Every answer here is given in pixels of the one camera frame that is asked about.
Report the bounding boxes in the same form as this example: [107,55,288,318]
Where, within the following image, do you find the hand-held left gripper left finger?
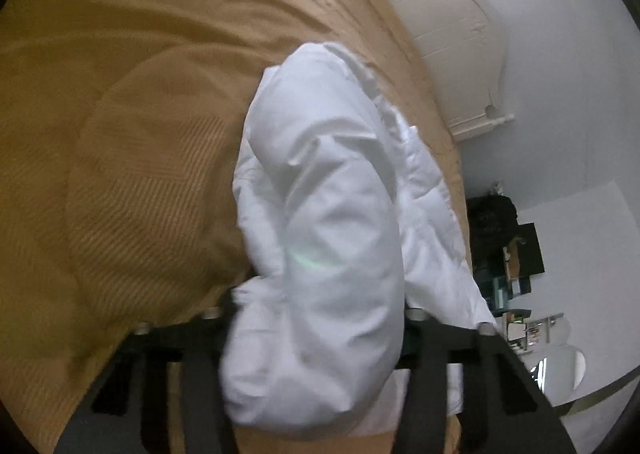
[54,291,242,454]

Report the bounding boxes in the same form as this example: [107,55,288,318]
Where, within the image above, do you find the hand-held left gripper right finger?
[394,308,580,454]

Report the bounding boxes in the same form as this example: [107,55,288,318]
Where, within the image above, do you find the white puffer jacket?
[220,40,498,437]

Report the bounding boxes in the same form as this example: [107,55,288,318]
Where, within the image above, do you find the dark desk shelf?
[472,261,531,315]

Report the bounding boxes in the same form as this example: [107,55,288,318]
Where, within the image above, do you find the black backpack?
[467,194,518,267]

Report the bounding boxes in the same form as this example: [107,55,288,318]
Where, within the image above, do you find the black flat screen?
[515,223,545,277]

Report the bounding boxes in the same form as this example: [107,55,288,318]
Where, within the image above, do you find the tan bed blanket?
[0,0,473,454]

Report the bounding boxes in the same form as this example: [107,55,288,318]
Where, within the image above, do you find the white wooden headboard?
[355,0,516,142]

